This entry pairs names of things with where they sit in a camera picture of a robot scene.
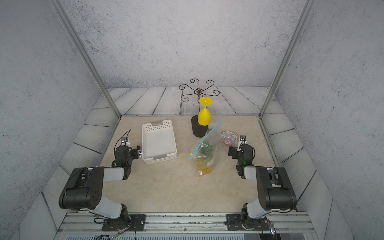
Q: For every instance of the white plastic basket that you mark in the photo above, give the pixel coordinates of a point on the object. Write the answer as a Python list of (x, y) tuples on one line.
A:
[(158, 142)]

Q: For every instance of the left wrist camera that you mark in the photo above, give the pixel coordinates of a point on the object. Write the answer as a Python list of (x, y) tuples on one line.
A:
[(125, 141)]

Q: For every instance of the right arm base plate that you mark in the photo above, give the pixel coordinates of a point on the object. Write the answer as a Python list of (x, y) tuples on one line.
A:
[(237, 222)]

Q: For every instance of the left aluminium frame post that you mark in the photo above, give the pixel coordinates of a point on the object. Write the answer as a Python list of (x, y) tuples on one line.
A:
[(70, 30)]

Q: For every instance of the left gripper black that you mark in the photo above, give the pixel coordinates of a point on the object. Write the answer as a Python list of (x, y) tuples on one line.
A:
[(134, 152)]

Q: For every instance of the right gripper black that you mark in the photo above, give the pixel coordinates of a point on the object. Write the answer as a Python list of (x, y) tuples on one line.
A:
[(235, 149)]

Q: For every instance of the red blue patterned bowl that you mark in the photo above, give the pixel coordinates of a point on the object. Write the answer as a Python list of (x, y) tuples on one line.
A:
[(229, 138)]

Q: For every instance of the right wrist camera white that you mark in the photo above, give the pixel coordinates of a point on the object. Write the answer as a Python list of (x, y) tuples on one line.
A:
[(242, 139)]

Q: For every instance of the clear zip-top bag blue seal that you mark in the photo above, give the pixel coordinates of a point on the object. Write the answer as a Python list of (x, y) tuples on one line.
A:
[(212, 135)]

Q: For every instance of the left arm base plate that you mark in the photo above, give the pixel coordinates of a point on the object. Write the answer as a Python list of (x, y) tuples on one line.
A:
[(134, 223)]

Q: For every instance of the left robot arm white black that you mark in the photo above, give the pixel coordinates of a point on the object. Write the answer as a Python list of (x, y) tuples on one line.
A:
[(84, 192)]

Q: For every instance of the yellow plastic wine glass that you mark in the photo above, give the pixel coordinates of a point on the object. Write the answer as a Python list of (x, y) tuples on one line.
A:
[(204, 117)]

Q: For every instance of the yellow pineapple green crown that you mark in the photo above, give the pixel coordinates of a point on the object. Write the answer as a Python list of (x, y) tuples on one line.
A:
[(205, 159)]

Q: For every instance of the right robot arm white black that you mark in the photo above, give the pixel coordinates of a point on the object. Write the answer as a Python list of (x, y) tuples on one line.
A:
[(274, 188)]

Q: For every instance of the black metal cup rack stand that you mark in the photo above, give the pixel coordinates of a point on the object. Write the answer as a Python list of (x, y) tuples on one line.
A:
[(199, 124)]

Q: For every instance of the aluminium frame post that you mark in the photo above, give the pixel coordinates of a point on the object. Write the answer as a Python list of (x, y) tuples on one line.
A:
[(70, 30), (309, 4)]

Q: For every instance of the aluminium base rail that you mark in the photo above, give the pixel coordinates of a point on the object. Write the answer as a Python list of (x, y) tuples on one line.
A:
[(189, 226)]

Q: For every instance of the right aluminium frame post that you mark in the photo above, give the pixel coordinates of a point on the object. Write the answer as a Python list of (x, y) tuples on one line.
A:
[(309, 4)]

